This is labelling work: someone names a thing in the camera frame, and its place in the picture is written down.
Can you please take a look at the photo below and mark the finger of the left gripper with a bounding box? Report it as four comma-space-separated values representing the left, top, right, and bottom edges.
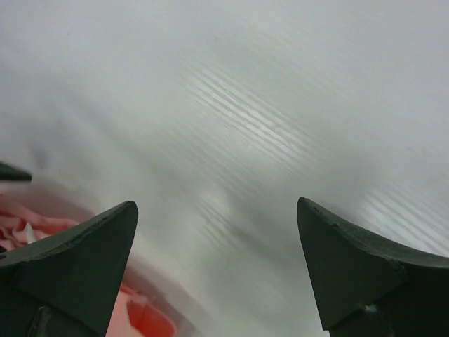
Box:
0, 162, 32, 182

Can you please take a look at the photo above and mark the pink pleated skirt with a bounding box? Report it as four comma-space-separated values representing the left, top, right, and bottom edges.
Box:
1, 204, 176, 336

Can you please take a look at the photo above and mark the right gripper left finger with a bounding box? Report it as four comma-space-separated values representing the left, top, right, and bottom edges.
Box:
1, 201, 138, 336

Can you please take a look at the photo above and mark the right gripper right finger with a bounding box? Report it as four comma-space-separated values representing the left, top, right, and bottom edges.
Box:
297, 197, 448, 336

